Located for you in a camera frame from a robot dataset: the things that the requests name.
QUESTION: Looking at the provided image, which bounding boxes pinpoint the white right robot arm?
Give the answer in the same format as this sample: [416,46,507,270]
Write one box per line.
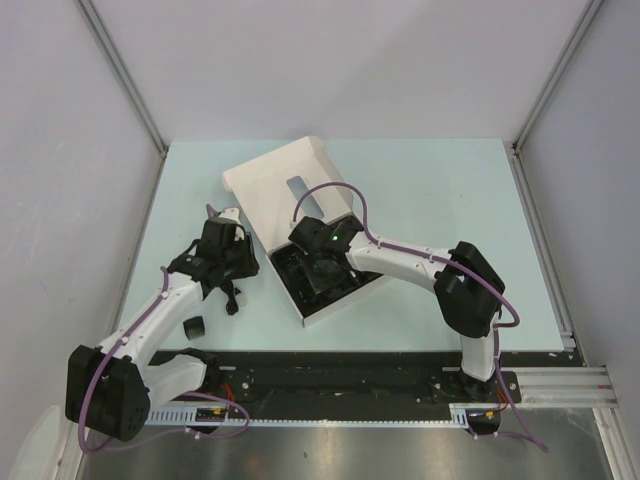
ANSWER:
[289,216,505,401]

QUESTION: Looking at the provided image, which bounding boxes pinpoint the black comb guard on table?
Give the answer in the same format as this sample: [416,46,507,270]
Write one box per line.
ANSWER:
[182,316,206,341]

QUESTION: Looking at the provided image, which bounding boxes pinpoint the aluminium frame rail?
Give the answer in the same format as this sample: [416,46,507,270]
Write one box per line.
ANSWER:
[505,142,639,479]

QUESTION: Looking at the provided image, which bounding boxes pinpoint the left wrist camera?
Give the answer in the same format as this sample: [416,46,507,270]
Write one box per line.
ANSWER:
[218,207,241,224]

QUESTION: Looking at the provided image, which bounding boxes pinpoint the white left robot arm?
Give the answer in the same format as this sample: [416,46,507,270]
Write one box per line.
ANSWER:
[64,207,259,442]

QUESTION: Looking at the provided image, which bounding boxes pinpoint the black plastic tray insert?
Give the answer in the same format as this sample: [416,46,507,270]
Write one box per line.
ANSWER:
[270,215,381,318]

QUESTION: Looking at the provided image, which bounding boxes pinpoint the white cardboard box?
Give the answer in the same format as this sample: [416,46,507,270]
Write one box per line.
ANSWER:
[222,136,388,327]

